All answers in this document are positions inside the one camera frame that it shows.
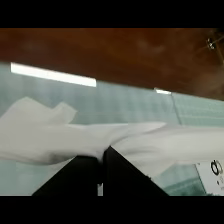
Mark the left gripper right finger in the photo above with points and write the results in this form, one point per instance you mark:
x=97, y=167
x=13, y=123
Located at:
x=128, y=178

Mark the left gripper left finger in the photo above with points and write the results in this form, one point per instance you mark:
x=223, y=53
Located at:
x=75, y=178

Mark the white shirt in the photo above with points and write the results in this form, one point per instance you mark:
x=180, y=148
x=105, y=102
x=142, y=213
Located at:
x=50, y=140

